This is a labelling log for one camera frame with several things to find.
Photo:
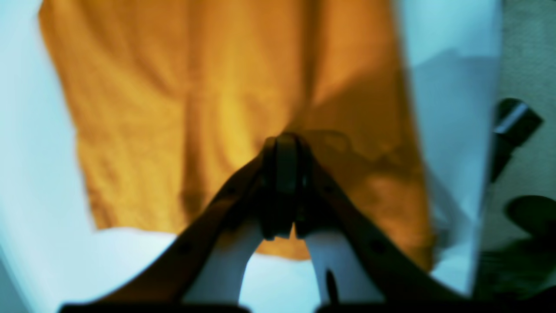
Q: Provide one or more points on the orange T-shirt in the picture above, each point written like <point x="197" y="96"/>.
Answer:
<point x="170" y="97"/>

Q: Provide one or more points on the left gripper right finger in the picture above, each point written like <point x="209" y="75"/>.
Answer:
<point x="354" y="262"/>

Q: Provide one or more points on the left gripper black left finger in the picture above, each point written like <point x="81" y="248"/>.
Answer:
<point x="206" y="263"/>

